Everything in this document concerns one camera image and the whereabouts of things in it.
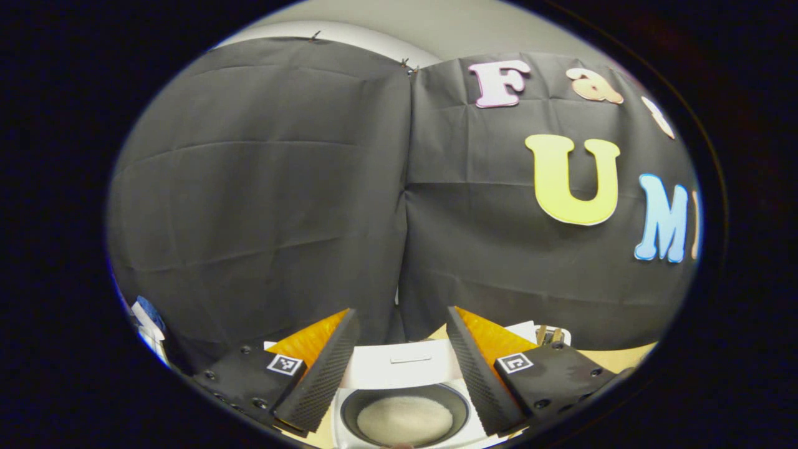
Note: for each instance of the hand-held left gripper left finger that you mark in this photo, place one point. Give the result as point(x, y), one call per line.
point(321, 380)

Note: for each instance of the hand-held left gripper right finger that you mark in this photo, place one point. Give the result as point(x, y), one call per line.
point(483, 383)

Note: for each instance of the white rice cooker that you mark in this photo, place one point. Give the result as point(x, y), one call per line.
point(399, 371)

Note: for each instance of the white toaster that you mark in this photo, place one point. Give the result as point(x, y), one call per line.
point(520, 330)

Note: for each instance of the brown bread slice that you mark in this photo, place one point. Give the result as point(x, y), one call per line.
point(542, 335)
point(556, 335)

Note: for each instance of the blue and white object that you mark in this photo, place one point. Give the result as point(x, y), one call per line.
point(149, 310)

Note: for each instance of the black backdrop cloth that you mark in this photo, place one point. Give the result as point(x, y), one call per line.
point(262, 187)

